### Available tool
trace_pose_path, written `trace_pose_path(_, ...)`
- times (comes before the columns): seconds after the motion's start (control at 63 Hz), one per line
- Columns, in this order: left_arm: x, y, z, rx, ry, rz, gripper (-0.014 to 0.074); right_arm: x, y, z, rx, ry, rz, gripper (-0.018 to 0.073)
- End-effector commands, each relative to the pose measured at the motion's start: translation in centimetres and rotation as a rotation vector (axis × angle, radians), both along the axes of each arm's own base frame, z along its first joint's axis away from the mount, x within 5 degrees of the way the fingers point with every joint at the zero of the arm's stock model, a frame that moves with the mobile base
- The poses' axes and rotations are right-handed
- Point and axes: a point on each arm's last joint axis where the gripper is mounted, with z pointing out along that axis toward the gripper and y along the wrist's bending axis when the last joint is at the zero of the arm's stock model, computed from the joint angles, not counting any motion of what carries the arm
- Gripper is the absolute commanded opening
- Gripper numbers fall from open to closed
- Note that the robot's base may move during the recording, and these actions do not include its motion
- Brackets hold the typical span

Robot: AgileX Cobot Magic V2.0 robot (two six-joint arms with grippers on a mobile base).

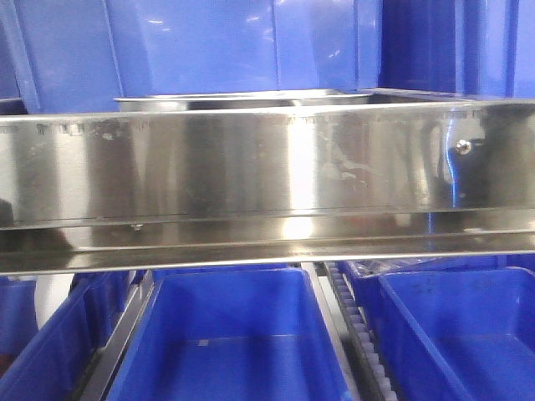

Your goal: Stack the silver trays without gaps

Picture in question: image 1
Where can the silver metal tray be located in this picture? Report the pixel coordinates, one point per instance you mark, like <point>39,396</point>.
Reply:
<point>241,100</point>

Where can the stainless steel shelf rail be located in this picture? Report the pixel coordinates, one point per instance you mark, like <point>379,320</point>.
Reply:
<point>117,191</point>

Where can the blue bin lower centre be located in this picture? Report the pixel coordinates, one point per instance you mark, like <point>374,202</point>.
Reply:
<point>249,335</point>

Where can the blue bin lower right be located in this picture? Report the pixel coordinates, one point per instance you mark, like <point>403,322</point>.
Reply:
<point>451,328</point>

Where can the blue bin upper right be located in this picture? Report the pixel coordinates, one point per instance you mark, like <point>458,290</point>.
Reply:
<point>463,47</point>

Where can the roller track left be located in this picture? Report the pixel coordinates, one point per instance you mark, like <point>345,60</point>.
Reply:
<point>101,373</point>

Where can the blue bin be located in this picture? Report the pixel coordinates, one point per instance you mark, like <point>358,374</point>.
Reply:
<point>17,86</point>
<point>463,47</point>
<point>249,335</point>
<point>53,363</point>
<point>451,328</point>
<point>80,56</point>

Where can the blue bin upper left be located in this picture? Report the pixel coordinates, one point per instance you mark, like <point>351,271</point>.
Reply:
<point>17,86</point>

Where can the blue bin lower left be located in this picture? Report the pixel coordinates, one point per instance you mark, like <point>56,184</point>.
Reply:
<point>53,363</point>

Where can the blue bin upper centre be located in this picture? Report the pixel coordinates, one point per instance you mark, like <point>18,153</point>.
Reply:
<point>80,56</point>

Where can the roller track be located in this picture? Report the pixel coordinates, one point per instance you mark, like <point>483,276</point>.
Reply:
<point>101,373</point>
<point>371,370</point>

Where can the roller track right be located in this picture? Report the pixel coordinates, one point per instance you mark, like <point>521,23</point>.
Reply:
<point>371,370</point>

